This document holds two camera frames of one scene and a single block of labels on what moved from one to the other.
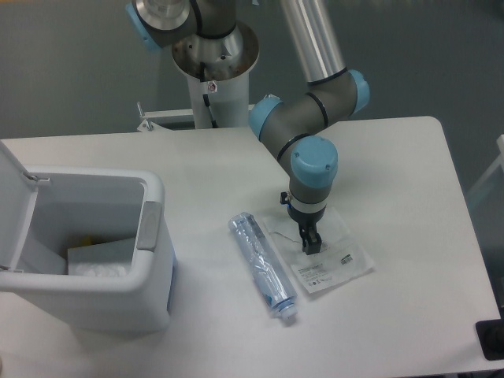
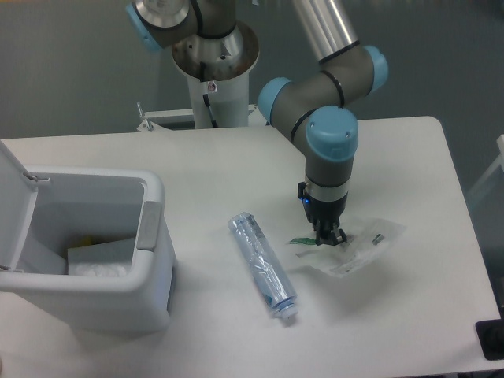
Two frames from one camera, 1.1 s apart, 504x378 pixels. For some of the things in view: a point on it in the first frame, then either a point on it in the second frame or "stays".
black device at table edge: x=491 y=335 stays
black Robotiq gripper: x=311 y=239 -> x=323 y=215
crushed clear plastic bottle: x=264 y=266 stays
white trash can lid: x=18 y=195 stays
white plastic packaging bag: x=342 y=257 -> x=372 y=237
